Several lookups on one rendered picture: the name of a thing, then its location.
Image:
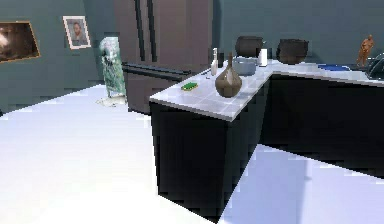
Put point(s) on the black kitchen counter white top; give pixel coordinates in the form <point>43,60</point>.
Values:
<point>206,143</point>

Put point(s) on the green sponge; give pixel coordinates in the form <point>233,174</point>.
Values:
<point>189,86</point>

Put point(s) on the brown long-necked vase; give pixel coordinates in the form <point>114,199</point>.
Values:
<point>228,82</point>

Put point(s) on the white slim bottle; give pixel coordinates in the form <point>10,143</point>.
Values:
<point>214,63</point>

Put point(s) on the grey metal pot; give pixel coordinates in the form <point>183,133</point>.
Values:
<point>244,66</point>

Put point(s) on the brown fridge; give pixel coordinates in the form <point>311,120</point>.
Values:
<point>173,36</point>

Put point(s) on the dark round pot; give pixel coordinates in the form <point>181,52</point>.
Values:
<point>292,50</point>
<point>248,46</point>

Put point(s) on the white cup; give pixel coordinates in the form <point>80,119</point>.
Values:
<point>263,57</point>

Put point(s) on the white framed portrait picture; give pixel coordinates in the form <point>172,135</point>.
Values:
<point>77,32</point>

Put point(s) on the blue plate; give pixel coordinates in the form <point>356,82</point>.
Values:
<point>333,67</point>

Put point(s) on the orange human figurine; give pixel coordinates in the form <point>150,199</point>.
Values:
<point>365,50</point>

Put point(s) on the brown framed dark painting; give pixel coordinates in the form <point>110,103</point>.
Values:
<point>16,41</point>

